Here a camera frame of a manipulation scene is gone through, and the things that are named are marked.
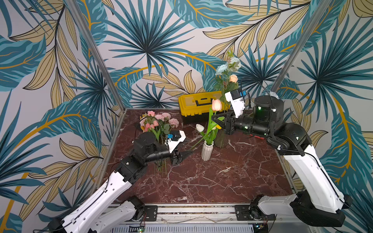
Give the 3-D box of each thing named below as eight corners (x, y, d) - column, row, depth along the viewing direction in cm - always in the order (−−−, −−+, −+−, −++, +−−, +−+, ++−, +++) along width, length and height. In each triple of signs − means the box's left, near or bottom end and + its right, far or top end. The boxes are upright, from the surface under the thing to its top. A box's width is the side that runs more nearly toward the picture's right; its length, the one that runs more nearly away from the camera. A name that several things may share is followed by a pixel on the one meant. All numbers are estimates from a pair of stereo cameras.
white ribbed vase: (201, 161, 94) (204, 147, 80) (201, 154, 97) (204, 140, 83) (210, 161, 94) (214, 147, 80) (209, 154, 97) (213, 140, 83)
